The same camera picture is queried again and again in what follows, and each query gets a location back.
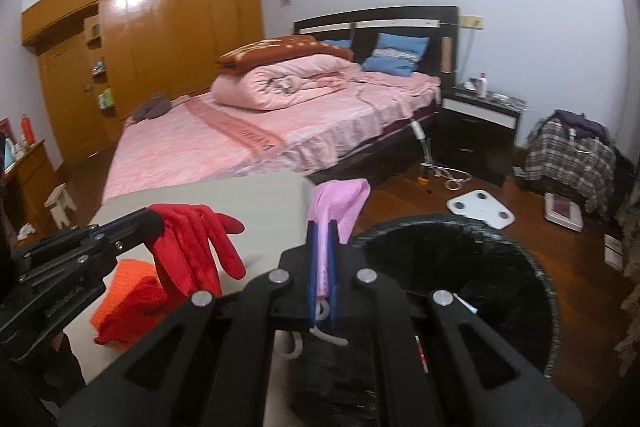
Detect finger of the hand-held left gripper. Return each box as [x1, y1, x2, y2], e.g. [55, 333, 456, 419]
[95, 224, 163, 268]
[15, 208, 163, 258]

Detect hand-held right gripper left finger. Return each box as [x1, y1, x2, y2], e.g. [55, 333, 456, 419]
[60, 221, 321, 427]

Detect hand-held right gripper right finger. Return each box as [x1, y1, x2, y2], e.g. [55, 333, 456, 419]
[327, 219, 583, 427]

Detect orange knitted cloth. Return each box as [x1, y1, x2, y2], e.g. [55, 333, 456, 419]
[90, 258, 158, 330]

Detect pink face mask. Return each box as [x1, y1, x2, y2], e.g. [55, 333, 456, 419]
[287, 178, 372, 360]

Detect small wooden stool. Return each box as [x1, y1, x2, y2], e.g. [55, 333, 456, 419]
[44, 183, 78, 230]

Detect table with beige cloth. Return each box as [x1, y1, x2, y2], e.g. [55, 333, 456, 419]
[62, 171, 317, 427]

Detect wooden dresser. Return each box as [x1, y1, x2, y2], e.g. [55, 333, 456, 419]
[2, 139, 58, 233]

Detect bed with pink sheet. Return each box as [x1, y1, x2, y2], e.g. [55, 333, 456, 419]
[102, 5, 459, 202]

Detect grey slippers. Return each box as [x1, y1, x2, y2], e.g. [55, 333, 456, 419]
[134, 93, 172, 122]

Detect white bathroom scale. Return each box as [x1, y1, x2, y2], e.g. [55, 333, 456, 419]
[446, 189, 516, 230]

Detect folded pink quilt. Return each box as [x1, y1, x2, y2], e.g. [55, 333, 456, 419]
[210, 54, 362, 112]

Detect black nightstand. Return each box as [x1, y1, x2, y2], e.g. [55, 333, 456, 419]
[432, 86, 522, 188]

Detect wooden wardrobe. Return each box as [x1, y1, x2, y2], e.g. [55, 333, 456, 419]
[20, 0, 265, 165]

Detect folded brown blanket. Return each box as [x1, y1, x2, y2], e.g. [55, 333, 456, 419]
[216, 35, 354, 72]

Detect blue pillow with patterned band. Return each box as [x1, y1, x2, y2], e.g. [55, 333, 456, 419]
[361, 33, 431, 76]

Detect pink and white scale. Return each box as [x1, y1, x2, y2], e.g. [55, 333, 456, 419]
[544, 192, 584, 233]

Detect white power strip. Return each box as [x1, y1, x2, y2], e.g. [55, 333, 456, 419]
[492, 93, 528, 110]

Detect plaid cloth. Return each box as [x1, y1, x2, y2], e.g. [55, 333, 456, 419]
[523, 114, 617, 215]

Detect white cardboard box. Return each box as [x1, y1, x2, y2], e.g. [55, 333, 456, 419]
[603, 234, 625, 272]

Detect purple garment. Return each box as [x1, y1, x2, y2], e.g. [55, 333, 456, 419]
[552, 109, 612, 145]

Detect leaf patterned curtain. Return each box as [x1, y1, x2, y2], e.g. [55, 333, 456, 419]
[612, 187, 640, 378]

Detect white floor cable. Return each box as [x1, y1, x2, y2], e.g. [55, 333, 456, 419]
[432, 164, 473, 192]

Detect white charger cable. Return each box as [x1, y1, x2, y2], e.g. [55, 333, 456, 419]
[567, 132, 601, 158]

